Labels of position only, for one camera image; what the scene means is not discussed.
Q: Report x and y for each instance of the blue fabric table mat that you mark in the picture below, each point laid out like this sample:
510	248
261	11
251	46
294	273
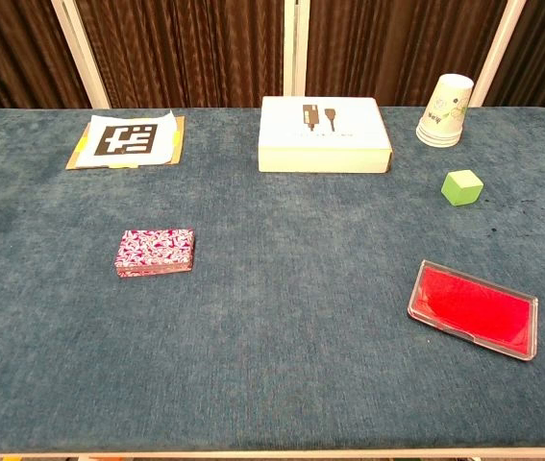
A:
272	312

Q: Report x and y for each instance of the white flat product box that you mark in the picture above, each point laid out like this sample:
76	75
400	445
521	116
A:
322	139

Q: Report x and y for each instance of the fiducial marker sheet on cardboard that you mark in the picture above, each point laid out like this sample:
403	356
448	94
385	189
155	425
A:
128	140

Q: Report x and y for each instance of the green cube block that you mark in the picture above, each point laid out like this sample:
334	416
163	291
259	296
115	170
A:
462	188

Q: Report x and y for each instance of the clear case with red lining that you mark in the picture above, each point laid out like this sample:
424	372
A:
474	309

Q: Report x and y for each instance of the white frame post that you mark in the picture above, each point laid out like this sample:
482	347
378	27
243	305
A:
296	48
80	53
500	48

